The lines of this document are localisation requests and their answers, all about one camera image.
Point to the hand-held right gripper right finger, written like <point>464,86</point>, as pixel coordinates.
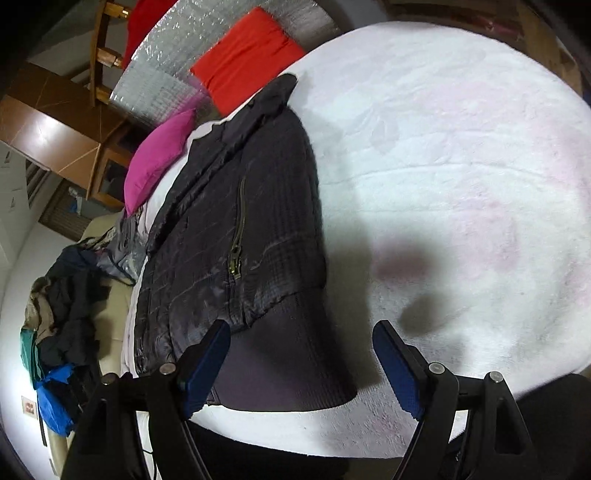
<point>397,364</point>

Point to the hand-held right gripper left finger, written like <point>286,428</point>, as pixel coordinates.
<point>207,364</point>

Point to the black puffer jacket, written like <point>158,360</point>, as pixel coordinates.
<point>258,184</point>

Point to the pile of dark clothes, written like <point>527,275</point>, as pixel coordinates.
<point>69,314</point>

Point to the beige sofa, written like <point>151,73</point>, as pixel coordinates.
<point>108,323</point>

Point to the grey garment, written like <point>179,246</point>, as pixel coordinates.
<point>122,254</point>

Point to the blue garment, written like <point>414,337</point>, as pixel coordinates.
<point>55,397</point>

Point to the green garment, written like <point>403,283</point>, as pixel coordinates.
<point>27,346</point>

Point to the brown woven blind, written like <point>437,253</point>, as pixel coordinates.
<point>62,219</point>

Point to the magenta pillow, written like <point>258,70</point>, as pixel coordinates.
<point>157,157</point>

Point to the white air conditioner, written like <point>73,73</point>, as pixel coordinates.
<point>34,182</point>

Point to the wooden cabinet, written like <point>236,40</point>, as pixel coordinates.
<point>51,134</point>

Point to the silver foil insulation mat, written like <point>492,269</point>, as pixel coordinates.
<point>157,69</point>

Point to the red pillow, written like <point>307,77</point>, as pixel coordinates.
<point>249,60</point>

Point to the wooden stair railing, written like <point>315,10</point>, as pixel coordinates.
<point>102,50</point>

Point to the red velvet cloth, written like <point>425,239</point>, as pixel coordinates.
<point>143,23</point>

